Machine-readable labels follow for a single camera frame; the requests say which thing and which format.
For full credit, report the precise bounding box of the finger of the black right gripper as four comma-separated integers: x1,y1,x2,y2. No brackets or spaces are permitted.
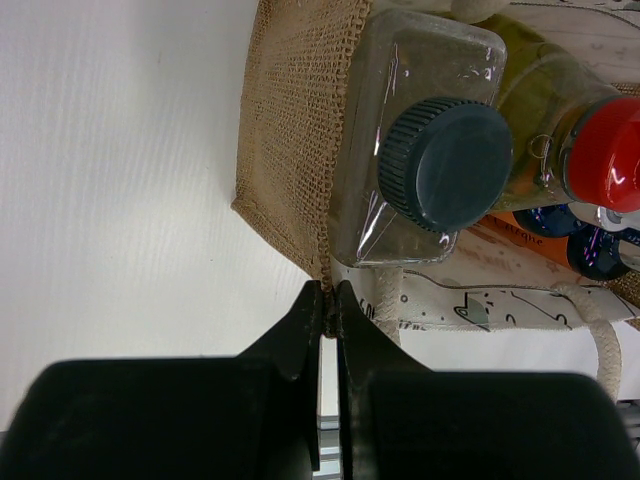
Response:
337,281,639,479

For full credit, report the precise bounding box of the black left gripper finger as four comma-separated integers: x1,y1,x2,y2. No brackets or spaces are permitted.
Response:
1,281,320,479

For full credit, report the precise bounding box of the orange spray bottle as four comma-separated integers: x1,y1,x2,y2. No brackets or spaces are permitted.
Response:
567,226,639,281
479,205,588,268

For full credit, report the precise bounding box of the clear bottle dark cap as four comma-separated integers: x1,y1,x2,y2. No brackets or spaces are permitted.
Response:
328,9,513,267

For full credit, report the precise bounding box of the yellow bottle red cap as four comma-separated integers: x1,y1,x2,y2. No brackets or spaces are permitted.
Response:
479,14,639,213

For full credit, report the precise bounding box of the canvas jute tote bag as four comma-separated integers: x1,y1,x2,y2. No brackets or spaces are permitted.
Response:
232,1,639,397

